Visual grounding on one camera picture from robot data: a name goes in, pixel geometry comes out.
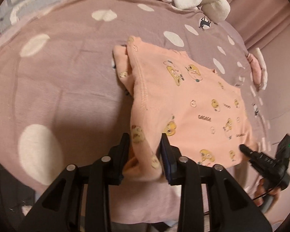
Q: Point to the person's right hand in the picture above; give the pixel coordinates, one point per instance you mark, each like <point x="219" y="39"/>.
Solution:
<point x="260" y="190"/>

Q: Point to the peach cartoon print shirt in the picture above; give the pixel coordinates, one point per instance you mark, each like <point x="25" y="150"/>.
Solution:
<point x="201" y="114"/>

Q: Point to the mauve polka dot blanket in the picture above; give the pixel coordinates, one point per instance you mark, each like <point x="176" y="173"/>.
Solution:
<point x="61" y="100"/>

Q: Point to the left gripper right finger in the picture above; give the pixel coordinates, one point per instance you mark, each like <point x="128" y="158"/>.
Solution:
<point x="229" y="206"/>

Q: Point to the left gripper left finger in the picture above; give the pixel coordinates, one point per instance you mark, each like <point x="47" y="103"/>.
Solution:
<point x="80" y="195"/>

